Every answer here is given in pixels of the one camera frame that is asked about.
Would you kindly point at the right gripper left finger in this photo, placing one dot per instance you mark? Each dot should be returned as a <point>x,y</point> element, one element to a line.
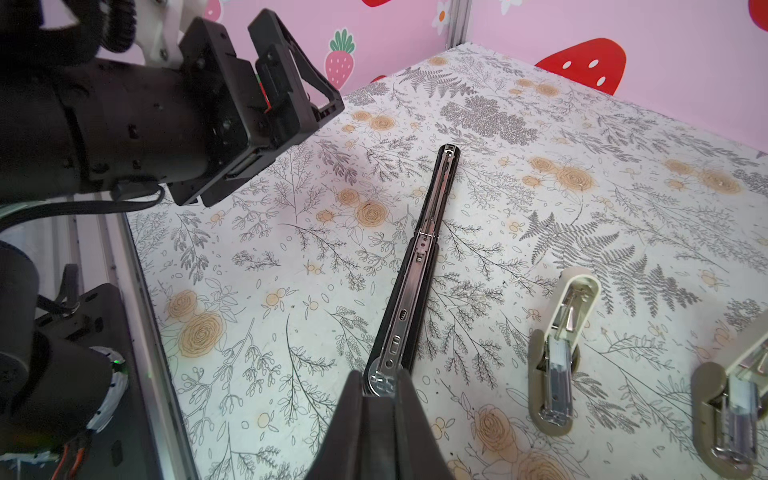
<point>337,457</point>

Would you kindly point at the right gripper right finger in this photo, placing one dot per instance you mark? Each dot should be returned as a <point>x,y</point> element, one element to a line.
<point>417,453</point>

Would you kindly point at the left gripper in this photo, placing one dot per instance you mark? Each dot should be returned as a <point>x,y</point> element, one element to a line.
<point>246,124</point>

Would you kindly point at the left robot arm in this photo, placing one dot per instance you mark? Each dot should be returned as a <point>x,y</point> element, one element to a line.
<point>132,102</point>

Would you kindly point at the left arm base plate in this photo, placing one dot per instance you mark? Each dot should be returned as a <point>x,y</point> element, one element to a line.
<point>92,396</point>

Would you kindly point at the aluminium front rail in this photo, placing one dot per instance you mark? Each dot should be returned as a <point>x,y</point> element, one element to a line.
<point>51,254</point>

